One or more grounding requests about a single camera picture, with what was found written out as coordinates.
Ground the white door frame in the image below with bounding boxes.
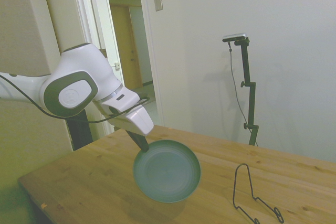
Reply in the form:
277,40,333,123
68,0,165,141

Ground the black post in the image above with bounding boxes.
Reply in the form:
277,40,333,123
67,110,94,152

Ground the grey exterior camera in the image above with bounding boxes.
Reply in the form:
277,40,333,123
222,33,248,43

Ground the green round plate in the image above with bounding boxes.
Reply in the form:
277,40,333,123
132,140,202,204

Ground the black wire plate stand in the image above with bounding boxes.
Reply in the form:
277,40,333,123
232,163,285,224

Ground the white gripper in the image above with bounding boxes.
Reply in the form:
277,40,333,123
93,86,155,154

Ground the brown hallway door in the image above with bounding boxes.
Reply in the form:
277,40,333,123
109,4,143,91

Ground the black camera stand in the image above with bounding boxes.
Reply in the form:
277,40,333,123
233,38,260,146

